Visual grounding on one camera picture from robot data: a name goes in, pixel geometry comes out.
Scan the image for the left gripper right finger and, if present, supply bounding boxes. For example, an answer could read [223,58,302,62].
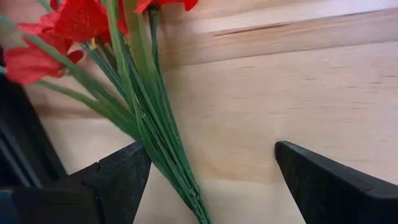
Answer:
[274,141,398,224]

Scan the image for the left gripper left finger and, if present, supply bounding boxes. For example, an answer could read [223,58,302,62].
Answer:
[0,139,152,224]

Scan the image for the small red flower bunch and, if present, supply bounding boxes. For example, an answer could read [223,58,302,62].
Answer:
[0,0,212,224]

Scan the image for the black metal table frame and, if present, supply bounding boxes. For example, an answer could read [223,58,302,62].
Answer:
[0,43,68,189]

